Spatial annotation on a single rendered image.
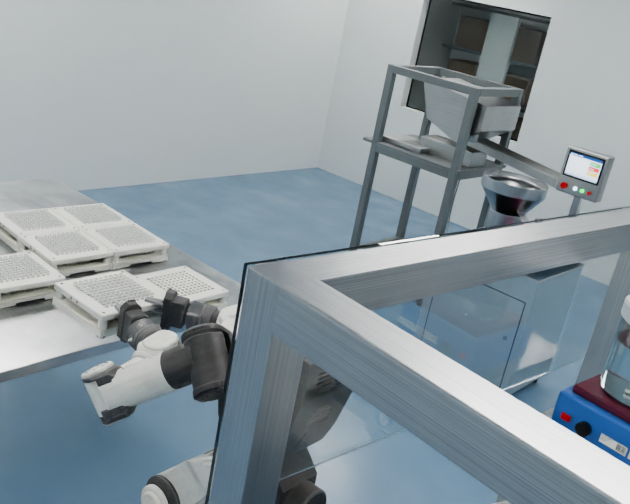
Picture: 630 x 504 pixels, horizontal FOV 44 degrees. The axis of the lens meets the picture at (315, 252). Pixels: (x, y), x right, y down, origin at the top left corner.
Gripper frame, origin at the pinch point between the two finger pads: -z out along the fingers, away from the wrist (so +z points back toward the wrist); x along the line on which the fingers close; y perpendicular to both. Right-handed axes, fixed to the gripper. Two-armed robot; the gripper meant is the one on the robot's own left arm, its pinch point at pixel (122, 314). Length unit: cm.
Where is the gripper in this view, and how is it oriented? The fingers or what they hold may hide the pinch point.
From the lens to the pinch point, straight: 225.3
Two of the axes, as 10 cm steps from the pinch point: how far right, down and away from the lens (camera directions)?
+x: -2.0, 9.1, 3.6
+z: 6.4, 3.9, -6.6
